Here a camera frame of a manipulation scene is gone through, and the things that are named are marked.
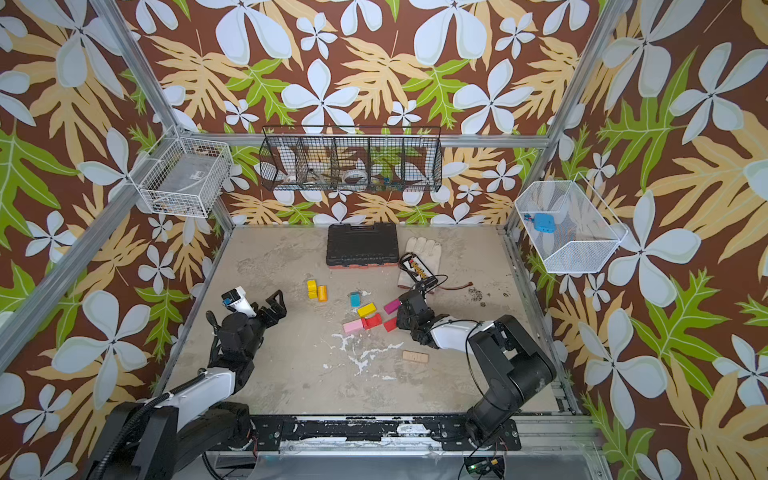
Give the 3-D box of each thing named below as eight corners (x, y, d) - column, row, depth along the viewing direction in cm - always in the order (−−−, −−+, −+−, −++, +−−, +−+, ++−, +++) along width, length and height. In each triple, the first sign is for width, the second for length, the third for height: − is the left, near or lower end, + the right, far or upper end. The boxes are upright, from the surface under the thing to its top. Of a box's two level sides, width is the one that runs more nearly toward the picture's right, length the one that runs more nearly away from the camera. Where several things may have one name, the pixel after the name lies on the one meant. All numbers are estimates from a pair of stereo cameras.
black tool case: (324, 269, 108) (322, 261, 105) (330, 231, 120) (328, 223, 117) (398, 269, 108) (398, 262, 105) (396, 231, 120) (397, 223, 117)
